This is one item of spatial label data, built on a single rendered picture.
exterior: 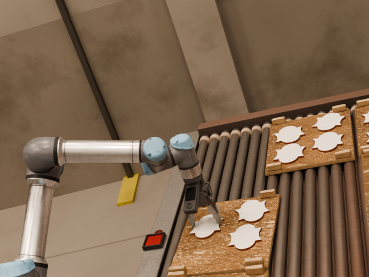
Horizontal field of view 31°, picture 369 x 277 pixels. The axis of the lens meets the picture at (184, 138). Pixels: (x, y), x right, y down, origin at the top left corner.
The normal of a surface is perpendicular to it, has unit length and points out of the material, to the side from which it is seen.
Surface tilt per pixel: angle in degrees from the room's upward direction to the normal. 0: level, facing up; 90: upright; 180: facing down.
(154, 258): 0
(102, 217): 0
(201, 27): 90
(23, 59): 90
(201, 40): 90
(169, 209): 0
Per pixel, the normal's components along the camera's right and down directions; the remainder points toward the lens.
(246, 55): -0.06, 0.47
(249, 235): -0.30, -0.85
